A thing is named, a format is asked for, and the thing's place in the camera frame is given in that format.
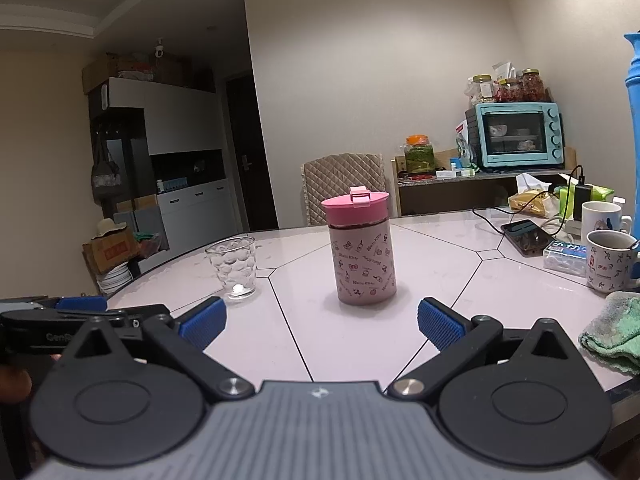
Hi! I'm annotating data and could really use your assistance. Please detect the pink Hello Kitty food jar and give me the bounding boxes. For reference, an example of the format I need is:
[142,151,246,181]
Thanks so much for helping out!
[329,220,397,306]

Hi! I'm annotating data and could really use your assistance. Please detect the pink jar lid with strap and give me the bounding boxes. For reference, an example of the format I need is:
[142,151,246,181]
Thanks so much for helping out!
[321,186,390,228]

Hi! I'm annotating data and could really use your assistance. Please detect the white kitchen cabinet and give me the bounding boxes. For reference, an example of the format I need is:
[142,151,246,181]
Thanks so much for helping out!
[87,77,240,273]

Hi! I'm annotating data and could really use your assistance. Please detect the person's left hand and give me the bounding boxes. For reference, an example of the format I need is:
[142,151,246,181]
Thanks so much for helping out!
[0,354,61,403]

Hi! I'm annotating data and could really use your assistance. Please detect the stack of white plates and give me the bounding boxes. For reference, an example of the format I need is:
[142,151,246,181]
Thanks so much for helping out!
[96,263,134,296]

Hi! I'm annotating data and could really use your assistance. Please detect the cardboard box on floor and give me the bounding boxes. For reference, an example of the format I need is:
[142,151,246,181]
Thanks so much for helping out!
[82,228,139,275]

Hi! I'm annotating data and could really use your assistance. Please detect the straw hat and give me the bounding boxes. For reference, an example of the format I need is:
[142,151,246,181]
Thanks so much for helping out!
[93,218,127,240]

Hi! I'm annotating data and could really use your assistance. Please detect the green cloth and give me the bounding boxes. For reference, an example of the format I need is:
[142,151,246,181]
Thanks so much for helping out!
[579,292,640,376]

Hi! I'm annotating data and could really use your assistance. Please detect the hanging grey bag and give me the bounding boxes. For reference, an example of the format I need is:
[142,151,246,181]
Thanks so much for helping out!
[91,134,122,203]

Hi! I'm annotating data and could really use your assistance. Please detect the blue tissue packet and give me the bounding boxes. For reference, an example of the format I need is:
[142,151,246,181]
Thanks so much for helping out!
[542,240,587,276]

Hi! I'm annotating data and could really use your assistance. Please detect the clear drinking glass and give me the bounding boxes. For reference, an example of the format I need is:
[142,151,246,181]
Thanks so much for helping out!
[205,235,257,300]

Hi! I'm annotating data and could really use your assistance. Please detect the black smartphone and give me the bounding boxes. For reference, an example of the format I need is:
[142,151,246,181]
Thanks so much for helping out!
[500,219,554,257]

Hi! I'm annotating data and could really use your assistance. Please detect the white cartoon mug front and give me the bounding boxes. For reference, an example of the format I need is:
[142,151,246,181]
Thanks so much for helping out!
[586,230,639,295]

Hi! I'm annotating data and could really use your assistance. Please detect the white cartoon mug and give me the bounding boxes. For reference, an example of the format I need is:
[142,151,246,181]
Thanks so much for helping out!
[586,230,639,295]
[580,200,634,244]

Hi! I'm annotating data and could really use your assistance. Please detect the white cartoon mug rear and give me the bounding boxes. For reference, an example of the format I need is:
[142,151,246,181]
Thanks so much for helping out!
[580,200,634,244]

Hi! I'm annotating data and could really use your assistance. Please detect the green tissue box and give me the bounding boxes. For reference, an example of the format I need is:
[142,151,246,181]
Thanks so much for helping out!
[554,184,614,220]

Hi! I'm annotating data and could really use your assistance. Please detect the wooden shelf unit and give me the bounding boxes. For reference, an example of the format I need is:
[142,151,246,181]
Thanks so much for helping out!
[390,146,580,217]

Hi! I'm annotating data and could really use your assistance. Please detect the quilted beige chair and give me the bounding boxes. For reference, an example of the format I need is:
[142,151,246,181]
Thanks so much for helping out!
[300,153,386,226]

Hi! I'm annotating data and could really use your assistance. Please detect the teal toaster oven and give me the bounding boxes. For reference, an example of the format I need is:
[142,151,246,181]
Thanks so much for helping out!
[465,102,565,172]

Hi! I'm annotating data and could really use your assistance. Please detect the green pickle jar orange lid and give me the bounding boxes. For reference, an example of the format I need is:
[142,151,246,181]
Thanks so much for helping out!
[404,134,436,174]

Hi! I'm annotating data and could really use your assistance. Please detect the red white package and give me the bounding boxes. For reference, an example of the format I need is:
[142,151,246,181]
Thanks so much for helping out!
[456,119,474,167]

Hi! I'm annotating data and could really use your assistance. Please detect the glass jar red contents middle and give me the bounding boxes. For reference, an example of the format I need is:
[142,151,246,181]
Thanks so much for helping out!
[497,78,524,103]

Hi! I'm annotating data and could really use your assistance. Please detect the glass jar pale contents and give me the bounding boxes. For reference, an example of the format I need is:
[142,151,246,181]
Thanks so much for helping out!
[465,74,496,107]

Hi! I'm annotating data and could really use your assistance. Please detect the blue thermos flask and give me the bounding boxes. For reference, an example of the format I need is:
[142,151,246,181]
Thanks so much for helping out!
[622,30,640,280]

